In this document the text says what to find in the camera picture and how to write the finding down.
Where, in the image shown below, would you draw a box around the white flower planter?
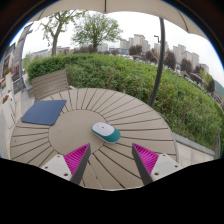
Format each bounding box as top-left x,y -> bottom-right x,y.
0,94 -> 16,129
3,67 -> 15,96

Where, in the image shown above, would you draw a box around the distant apartment buildings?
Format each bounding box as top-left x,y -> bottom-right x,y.
119,33 -> 211,75

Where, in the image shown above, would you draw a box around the thin-crowned tree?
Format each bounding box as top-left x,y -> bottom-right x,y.
39,9 -> 86,57

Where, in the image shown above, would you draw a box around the dark curved parasol pole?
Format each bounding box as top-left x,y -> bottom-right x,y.
148,17 -> 167,108

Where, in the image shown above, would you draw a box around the grey storefront building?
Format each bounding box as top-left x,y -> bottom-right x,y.
0,43 -> 16,79

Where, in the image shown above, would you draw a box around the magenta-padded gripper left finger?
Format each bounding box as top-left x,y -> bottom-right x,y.
40,143 -> 92,186

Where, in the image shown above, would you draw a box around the beige slatted chair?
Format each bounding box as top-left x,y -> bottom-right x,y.
31,69 -> 76,102

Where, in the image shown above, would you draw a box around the green hedge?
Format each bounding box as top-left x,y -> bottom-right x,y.
26,53 -> 224,152

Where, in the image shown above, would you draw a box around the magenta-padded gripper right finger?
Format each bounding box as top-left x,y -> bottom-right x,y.
131,142 -> 184,186

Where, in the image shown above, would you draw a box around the beige parasol canopy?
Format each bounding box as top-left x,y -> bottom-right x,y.
29,0 -> 208,40

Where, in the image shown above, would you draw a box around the blue mouse pad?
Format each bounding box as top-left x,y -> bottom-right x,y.
20,99 -> 68,126

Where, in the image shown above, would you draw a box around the round-crowned tree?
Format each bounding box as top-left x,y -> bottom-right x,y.
71,12 -> 124,52

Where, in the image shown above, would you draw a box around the tall grey sign banner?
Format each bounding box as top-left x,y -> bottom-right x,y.
12,22 -> 34,95

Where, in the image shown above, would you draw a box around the white and teal computer mouse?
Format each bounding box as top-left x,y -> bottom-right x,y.
90,121 -> 122,144

